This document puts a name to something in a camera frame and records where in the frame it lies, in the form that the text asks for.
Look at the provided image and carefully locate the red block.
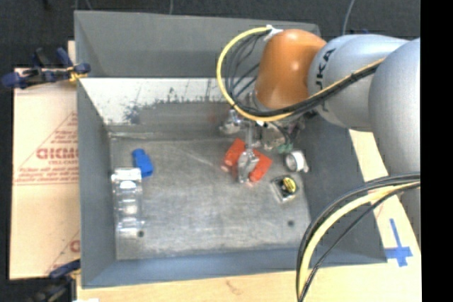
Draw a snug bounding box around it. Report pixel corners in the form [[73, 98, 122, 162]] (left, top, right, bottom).
[[221, 137, 274, 185]]

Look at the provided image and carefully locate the blue plastic cylinder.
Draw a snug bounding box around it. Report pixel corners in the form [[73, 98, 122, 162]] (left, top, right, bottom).
[[132, 148, 155, 179]]

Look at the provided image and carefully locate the white tape roll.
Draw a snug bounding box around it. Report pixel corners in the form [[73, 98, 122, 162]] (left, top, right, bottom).
[[284, 150, 310, 174]]

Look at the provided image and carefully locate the black and yellow tape measure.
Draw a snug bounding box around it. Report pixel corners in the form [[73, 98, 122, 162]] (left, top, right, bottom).
[[270, 175, 302, 204]]

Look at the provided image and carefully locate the clear plastic bottle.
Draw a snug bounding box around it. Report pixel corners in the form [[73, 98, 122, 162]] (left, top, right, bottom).
[[110, 167, 146, 240]]

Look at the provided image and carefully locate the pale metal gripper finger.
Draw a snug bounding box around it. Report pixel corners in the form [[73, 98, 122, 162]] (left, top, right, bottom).
[[236, 151, 250, 185], [248, 151, 262, 177]]

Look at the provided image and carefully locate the brown cardboard board, red print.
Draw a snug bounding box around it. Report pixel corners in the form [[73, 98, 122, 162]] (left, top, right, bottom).
[[8, 66, 82, 281]]

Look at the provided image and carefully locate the grey metal bin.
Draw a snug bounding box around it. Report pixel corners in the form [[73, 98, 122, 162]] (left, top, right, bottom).
[[73, 10, 387, 289]]

